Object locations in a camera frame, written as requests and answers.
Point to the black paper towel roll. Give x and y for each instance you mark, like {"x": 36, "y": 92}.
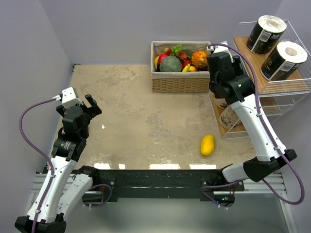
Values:
{"x": 285, "y": 59}
{"x": 265, "y": 34}

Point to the red apple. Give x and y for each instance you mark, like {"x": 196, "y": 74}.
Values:
{"x": 161, "y": 58}

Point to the woven wicker fruit basket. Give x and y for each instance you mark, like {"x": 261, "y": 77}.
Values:
{"x": 178, "y": 82}

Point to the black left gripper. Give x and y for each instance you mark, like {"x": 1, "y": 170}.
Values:
{"x": 94, "y": 109}

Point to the green grapes bunch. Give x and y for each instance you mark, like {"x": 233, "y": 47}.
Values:
{"x": 176, "y": 49}

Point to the brown paper towel roll cartoon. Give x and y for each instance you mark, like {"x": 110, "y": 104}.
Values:
{"x": 228, "y": 118}

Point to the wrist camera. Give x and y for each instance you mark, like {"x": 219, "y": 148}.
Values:
{"x": 216, "y": 49}
{"x": 70, "y": 98}

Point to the green melon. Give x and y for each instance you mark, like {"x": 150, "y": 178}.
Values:
{"x": 170, "y": 64}

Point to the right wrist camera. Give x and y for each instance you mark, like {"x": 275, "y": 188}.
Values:
{"x": 216, "y": 49}

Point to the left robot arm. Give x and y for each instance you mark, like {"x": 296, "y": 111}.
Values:
{"x": 53, "y": 203}

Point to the yellow banana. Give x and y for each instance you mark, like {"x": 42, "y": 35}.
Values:
{"x": 189, "y": 68}

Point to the brown paper towel roll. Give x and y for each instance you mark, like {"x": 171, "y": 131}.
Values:
{"x": 221, "y": 103}

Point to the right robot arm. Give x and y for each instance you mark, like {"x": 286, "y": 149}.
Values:
{"x": 239, "y": 93}

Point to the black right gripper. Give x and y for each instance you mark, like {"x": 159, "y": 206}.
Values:
{"x": 236, "y": 63}

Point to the orange pumpkin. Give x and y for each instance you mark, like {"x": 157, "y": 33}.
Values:
{"x": 199, "y": 59}

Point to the yellow mango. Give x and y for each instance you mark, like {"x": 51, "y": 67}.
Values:
{"x": 207, "y": 145}

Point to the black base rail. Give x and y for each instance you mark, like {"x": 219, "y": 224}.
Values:
{"x": 173, "y": 184}

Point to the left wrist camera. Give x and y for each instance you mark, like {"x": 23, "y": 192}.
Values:
{"x": 70, "y": 98}

